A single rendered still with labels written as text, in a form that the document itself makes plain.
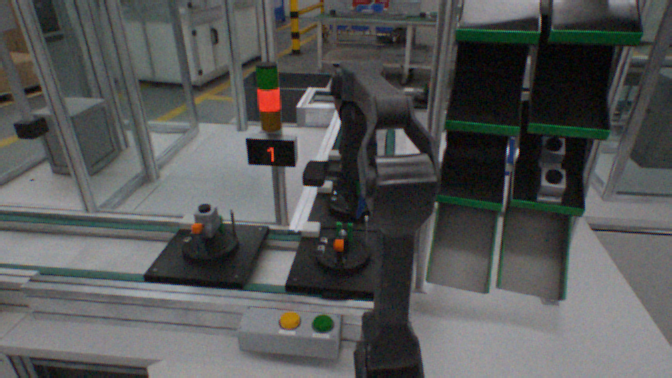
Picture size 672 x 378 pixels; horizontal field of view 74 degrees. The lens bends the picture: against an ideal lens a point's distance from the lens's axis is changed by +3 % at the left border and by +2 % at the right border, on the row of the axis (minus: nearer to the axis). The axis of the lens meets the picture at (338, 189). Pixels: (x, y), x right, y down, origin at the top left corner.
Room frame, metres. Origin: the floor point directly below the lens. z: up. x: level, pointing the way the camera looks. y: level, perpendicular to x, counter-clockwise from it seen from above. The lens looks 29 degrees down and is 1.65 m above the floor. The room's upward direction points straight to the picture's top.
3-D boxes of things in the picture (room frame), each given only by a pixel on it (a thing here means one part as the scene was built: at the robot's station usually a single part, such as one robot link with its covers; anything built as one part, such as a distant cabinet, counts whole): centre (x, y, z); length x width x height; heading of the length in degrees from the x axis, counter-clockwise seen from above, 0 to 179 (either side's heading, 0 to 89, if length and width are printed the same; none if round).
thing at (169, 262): (0.92, 0.33, 0.96); 0.24 x 0.24 x 0.02; 83
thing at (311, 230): (0.89, -0.01, 1.01); 0.24 x 0.24 x 0.13; 83
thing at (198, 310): (0.76, 0.28, 0.91); 0.89 x 0.06 x 0.11; 83
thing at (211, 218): (0.93, 0.33, 1.06); 0.08 x 0.04 x 0.07; 173
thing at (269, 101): (1.02, 0.16, 1.33); 0.05 x 0.05 x 0.05
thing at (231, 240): (0.92, 0.33, 0.98); 0.14 x 0.14 x 0.02
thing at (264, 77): (1.02, 0.16, 1.38); 0.05 x 0.05 x 0.05
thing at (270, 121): (1.02, 0.16, 1.28); 0.05 x 0.05 x 0.05
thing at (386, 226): (0.43, -0.07, 1.30); 0.07 x 0.06 x 0.32; 98
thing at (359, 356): (0.41, -0.07, 1.15); 0.09 x 0.07 x 0.06; 98
